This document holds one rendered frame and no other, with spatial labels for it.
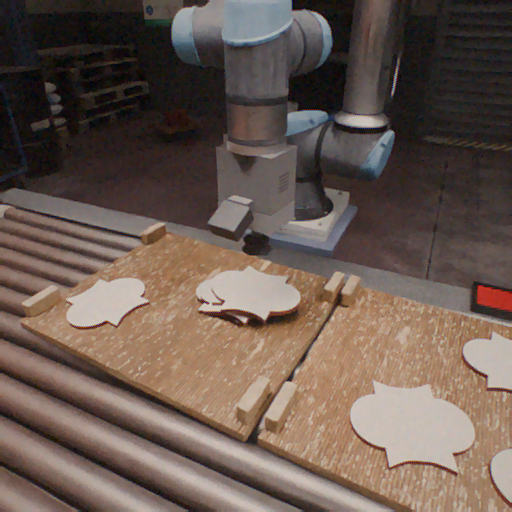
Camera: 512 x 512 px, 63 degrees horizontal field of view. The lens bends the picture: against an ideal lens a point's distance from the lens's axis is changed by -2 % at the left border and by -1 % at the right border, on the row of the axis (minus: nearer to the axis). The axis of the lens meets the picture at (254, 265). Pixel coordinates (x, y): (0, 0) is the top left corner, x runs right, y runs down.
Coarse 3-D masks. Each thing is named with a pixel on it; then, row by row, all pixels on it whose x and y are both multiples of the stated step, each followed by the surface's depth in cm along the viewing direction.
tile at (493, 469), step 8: (496, 456) 45; (504, 456) 45; (496, 464) 44; (504, 464) 44; (496, 472) 43; (504, 472) 43; (496, 480) 42; (504, 480) 42; (496, 488) 42; (504, 488) 42; (504, 496) 41
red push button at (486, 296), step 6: (480, 288) 73; (486, 288) 73; (480, 294) 72; (486, 294) 72; (492, 294) 72; (498, 294) 72; (504, 294) 72; (510, 294) 72; (480, 300) 70; (486, 300) 70; (492, 300) 70; (498, 300) 70; (504, 300) 70; (510, 300) 70; (492, 306) 69; (498, 306) 69; (504, 306) 69; (510, 306) 69
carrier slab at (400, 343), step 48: (336, 336) 62; (384, 336) 62; (432, 336) 62; (480, 336) 62; (336, 384) 54; (384, 384) 54; (432, 384) 54; (480, 384) 54; (288, 432) 48; (336, 432) 48; (480, 432) 48; (336, 480) 44; (384, 480) 43; (432, 480) 43; (480, 480) 43
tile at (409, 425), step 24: (360, 408) 50; (384, 408) 50; (408, 408) 50; (432, 408) 50; (456, 408) 50; (360, 432) 47; (384, 432) 47; (408, 432) 47; (432, 432) 47; (456, 432) 47; (408, 456) 45; (432, 456) 45; (456, 456) 45
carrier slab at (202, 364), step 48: (192, 240) 87; (192, 288) 72; (48, 336) 62; (96, 336) 62; (144, 336) 62; (192, 336) 62; (240, 336) 62; (288, 336) 62; (144, 384) 54; (192, 384) 54; (240, 384) 54; (240, 432) 48
